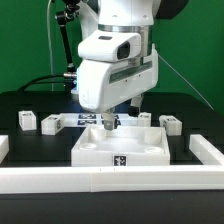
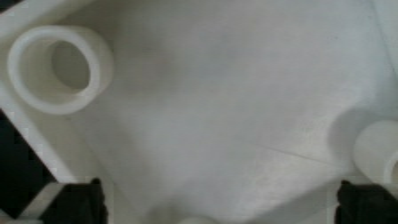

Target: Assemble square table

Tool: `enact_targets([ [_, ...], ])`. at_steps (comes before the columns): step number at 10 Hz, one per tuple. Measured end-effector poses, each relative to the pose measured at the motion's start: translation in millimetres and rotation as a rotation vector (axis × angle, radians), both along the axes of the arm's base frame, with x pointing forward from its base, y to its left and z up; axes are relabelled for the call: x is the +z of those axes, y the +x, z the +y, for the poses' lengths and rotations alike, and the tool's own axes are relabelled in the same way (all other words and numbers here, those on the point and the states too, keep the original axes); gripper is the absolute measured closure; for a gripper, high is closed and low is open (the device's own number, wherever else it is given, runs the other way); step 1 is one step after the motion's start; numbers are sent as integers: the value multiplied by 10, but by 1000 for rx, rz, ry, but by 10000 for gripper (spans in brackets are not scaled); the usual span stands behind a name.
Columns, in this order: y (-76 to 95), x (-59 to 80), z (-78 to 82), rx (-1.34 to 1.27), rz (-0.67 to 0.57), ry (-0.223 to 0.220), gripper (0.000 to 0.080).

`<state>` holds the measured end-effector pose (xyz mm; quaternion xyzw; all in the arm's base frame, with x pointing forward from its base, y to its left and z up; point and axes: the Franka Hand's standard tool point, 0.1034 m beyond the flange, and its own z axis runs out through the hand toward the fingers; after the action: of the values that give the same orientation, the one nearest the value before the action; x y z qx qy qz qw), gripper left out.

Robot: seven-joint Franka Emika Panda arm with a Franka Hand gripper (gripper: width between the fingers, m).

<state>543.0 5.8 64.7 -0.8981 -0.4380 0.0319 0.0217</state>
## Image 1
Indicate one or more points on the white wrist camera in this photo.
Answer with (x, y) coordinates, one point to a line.
(110, 46)

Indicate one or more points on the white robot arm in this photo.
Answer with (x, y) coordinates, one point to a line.
(135, 16)

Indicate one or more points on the white square table top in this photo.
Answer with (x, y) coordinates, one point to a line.
(124, 146)

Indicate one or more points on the white U-shaped fence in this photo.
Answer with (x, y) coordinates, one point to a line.
(99, 179)

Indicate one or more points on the white marker base plate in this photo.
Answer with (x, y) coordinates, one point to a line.
(83, 119)

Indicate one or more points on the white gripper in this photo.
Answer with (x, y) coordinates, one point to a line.
(104, 85)

